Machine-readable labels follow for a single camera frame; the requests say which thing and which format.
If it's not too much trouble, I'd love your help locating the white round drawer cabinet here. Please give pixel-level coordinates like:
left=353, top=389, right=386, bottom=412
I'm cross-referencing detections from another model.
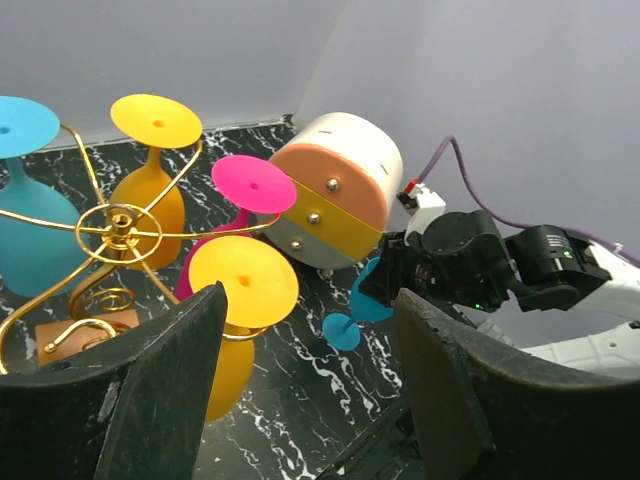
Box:
left=264, top=112, right=403, bottom=270

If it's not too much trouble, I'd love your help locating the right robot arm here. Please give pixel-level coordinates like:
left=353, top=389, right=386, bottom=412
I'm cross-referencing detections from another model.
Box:
left=355, top=210, right=639, bottom=380

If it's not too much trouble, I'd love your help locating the blue wine glass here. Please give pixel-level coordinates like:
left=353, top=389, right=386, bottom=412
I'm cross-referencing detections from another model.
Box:
left=322, top=257, right=393, bottom=351

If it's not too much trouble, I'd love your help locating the yellow wine glass front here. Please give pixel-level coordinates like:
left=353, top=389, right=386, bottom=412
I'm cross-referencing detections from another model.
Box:
left=189, top=235, right=299, bottom=422

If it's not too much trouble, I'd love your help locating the yellow wine glass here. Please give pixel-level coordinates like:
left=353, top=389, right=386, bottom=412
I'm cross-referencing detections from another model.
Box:
left=108, top=93, right=204, bottom=272
left=189, top=235, right=299, bottom=422

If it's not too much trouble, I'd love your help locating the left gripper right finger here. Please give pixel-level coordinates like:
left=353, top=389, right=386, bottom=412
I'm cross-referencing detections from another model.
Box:
left=393, top=290, right=639, bottom=479

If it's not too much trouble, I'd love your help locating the pink wine glass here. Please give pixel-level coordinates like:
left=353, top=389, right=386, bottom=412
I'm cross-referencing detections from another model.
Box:
left=174, top=154, right=297, bottom=301

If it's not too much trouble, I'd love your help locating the yellow wine glass back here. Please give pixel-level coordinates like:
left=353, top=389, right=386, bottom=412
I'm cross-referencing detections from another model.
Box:
left=108, top=93, right=204, bottom=272

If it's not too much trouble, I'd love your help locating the gold wire wine glass rack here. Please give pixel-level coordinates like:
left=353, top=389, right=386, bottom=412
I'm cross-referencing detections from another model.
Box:
left=0, top=122, right=284, bottom=376

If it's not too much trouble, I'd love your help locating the teal wine glass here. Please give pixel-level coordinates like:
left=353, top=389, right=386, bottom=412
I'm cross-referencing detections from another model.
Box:
left=1, top=96, right=87, bottom=298

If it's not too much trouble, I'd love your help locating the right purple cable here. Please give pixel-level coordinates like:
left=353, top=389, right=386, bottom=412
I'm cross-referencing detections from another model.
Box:
left=417, top=134, right=626, bottom=251

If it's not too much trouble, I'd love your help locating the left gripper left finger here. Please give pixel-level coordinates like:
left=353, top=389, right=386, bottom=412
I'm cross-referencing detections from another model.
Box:
left=1, top=283, right=228, bottom=480

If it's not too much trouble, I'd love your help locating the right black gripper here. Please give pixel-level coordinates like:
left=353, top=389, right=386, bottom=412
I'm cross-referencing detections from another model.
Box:
left=358, top=231, right=423, bottom=307

